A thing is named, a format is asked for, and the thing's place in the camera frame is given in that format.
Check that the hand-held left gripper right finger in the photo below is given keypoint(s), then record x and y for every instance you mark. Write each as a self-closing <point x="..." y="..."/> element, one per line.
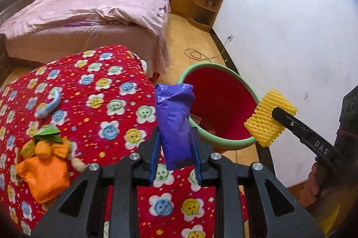
<point x="197" y="168"/>

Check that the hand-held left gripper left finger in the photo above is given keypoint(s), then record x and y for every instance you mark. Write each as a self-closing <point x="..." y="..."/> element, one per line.
<point x="154" y="168"/>

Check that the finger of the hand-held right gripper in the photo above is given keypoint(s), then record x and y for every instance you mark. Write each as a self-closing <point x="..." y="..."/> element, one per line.
<point x="304" y="134"/>

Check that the yellow foam net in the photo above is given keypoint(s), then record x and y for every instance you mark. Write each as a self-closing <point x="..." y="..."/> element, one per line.
<point x="268" y="120"/>

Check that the purple plastic bag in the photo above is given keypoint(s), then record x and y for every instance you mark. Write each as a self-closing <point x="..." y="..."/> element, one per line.
<point x="174" y="126"/>

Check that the red bin with green rim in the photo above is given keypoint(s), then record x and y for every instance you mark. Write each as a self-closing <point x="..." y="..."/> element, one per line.
<point x="221" y="104"/>

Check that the orange plastic bag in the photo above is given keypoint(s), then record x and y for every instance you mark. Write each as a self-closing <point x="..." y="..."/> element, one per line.
<point x="44" y="173"/>

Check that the green carton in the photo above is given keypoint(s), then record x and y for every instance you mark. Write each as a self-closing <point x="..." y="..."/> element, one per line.
<point x="47" y="134"/>

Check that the person's right hand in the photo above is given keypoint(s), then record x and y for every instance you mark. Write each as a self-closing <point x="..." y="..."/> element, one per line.
<point x="310" y="190"/>

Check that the person's dark clothing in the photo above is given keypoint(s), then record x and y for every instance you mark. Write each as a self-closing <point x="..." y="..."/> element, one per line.
<point x="349" y="115"/>

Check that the tan crumpled paper ball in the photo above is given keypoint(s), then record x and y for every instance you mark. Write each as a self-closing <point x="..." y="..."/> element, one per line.
<point x="78" y="164"/>
<point x="49" y="204"/>

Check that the red flower printed blanket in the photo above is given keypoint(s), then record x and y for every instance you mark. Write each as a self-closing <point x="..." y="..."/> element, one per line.
<point x="98" y="104"/>

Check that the light blue curved plastic piece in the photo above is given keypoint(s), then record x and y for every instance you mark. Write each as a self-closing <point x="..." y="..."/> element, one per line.
<point x="51" y="104"/>

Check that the bed with pink blanket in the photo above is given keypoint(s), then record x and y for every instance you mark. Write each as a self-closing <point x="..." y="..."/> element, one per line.
<point x="84" y="39"/>

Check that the small glass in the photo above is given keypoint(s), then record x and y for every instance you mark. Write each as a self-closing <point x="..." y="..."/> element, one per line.
<point x="210" y="4"/>

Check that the pink duvet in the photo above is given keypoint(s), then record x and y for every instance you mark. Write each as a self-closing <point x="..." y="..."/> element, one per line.
<point x="84" y="9"/>

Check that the dark wooden nightstand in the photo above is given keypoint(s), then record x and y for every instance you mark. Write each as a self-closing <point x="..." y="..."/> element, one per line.
<point x="5" y="59"/>

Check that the white wall socket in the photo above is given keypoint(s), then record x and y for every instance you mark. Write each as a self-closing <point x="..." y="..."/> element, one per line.
<point x="230" y="37"/>

